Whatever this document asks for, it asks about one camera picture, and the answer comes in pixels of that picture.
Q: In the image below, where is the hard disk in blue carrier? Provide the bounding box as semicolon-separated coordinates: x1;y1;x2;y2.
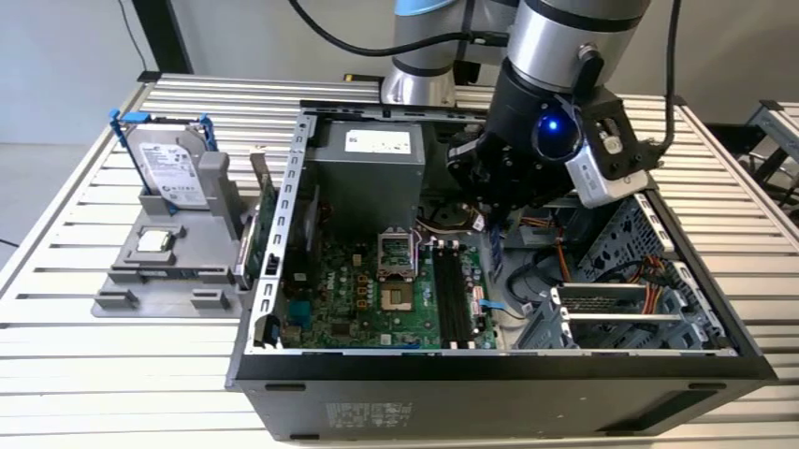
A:
107;109;218;212

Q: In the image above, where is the green graphics card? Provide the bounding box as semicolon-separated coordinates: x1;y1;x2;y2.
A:
235;146;281;292

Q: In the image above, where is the black camera cable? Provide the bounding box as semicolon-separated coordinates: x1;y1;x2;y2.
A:
649;0;684;152

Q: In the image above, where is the round dark fan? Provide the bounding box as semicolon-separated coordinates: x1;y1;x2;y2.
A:
429;199;478;231

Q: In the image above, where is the red yellow wire bundle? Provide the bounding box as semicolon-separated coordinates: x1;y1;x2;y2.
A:
629;254;669;318

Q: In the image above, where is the black camera bracket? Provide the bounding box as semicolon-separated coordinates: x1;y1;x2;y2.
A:
573;85;665;189

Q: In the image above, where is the black case fan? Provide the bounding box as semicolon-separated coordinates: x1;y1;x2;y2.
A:
294;184;325;292

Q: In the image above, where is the green RAM stick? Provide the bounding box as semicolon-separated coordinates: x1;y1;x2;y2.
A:
134;268;226;279

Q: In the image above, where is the black RAM slot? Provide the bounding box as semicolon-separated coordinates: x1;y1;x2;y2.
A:
434;240;458;350
447;240;475;350

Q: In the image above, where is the black open PC case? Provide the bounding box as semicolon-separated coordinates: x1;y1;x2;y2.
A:
225;98;780;443

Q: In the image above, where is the green motherboard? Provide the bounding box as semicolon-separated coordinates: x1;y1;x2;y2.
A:
278;228;501;350

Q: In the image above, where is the metal side table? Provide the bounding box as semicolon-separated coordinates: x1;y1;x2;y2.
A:
705;99;799;208

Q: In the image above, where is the orange wire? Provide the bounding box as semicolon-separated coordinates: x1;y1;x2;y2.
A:
554;237;571;284

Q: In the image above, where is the blue flat data wire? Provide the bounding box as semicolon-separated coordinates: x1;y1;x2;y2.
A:
477;297;539;315

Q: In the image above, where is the grey disk bay cage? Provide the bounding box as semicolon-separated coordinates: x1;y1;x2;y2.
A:
517;260;733;351

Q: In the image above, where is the CPU socket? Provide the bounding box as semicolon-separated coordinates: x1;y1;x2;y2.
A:
381;279;419;315

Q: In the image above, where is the grey power supply unit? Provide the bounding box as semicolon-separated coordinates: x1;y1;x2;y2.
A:
305;120;429;235

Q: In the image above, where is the grey parts rack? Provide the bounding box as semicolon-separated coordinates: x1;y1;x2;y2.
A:
90;152;259;322

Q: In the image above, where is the metal socket cover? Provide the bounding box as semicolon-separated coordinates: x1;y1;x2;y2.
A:
377;225;419;281

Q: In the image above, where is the silver CPU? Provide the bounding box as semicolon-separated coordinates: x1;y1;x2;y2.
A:
135;230;174;254

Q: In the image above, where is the black upright post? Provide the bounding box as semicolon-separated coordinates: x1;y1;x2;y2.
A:
133;0;197;77

